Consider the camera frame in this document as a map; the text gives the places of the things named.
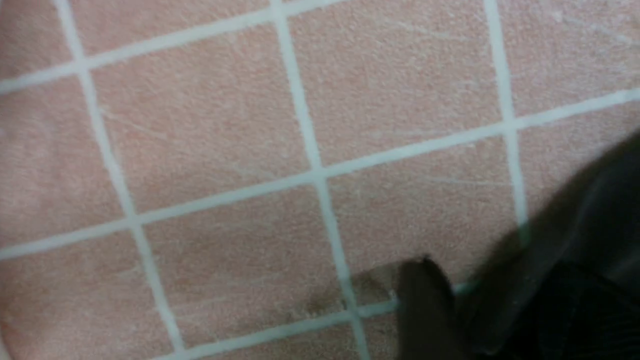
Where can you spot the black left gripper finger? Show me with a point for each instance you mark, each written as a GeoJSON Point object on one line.
{"type": "Point", "coordinates": [426, 325]}

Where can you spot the dark gray long-sleeve shirt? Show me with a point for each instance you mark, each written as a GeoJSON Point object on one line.
{"type": "Point", "coordinates": [573, 292]}

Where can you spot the pink checkered tablecloth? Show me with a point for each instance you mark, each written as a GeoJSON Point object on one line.
{"type": "Point", "coordinates": [237, 179]}

